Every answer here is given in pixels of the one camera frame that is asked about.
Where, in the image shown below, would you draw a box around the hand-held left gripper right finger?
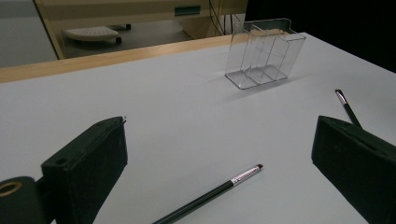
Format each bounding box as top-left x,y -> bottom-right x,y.
311,115 -> 396,224

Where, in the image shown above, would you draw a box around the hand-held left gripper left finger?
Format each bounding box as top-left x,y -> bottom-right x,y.
41,116 -> 129,224

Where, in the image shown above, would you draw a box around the black makeup brush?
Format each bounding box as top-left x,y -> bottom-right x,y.
151,163 -> 264,224
334,89 -> 363,129

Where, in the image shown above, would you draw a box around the clear acrylic organizer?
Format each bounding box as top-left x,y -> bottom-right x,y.
224,18 -> 307,91

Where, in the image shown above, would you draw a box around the wheeled footrest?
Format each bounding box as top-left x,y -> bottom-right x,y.
63,25 -> 123,45

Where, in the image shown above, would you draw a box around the black curtain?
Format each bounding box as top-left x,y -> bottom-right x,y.
245,0 -> 396,74

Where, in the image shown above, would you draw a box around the white cabinet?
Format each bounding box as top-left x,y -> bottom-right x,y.
0,0 -> 59,68

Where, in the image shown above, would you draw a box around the wooden desk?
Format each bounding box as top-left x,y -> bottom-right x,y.
33,0 -> 248,60

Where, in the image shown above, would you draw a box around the black desk cables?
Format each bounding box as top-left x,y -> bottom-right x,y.
207,0 -> 233,35

